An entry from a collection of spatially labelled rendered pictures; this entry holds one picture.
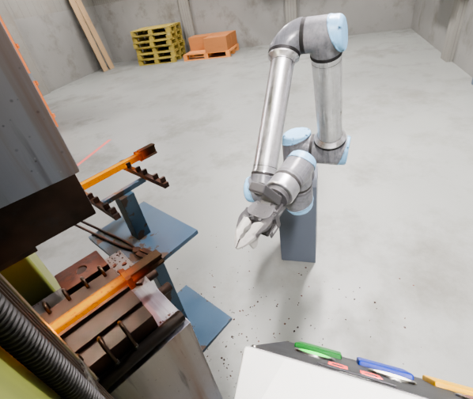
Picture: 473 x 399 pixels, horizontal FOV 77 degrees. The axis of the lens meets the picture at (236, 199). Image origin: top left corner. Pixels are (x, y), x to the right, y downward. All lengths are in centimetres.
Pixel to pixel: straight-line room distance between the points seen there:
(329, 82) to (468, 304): 140
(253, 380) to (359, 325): 146
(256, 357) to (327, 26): 102
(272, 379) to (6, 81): 42
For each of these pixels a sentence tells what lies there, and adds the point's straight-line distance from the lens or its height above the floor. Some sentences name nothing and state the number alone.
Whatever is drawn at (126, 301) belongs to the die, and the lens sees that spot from 76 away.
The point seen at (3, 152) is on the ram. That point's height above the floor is 142.
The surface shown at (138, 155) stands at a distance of 135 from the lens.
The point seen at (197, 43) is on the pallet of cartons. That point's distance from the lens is 940.
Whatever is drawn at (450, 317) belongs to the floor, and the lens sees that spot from 198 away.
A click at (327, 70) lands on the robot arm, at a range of 123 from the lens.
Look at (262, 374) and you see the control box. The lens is 38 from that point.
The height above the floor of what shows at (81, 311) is 101.
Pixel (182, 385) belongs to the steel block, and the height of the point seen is 73.
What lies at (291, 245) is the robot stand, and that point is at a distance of 194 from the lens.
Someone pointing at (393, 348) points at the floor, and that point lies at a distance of 179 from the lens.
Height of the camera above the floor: 154
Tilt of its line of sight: 36 degrees down
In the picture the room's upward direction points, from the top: 10 degrees counter-clockwise
